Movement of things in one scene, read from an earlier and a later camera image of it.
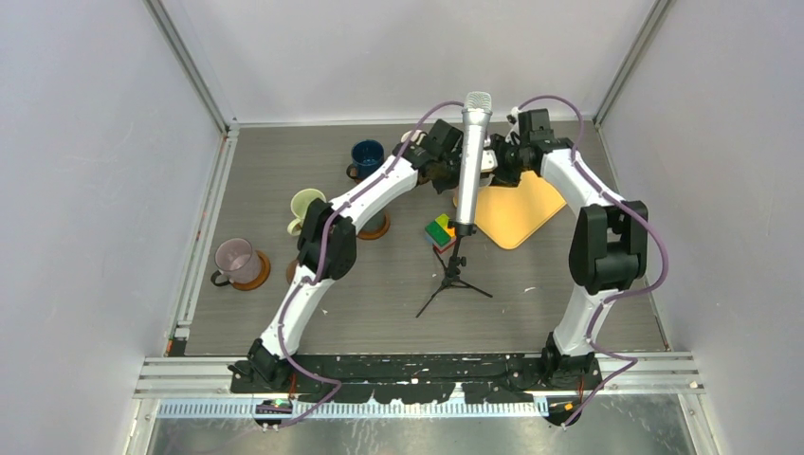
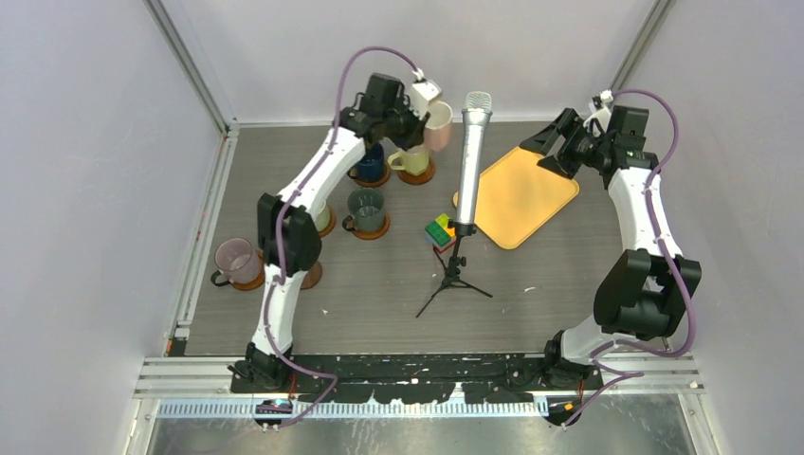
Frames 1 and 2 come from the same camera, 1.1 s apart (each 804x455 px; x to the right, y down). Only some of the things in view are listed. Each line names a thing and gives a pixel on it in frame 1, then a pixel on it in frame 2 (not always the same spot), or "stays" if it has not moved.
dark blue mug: (368, 155) stays
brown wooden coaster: (262, 278) stays
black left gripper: (440, 186) → (414, 136)
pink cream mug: (488, 165) → (437, 132)
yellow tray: (512, 214) stays
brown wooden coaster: (378, 232) stays
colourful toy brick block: (439, 234) stays
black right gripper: (502, 175) → (544, 139)
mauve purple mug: (237, 262) stays
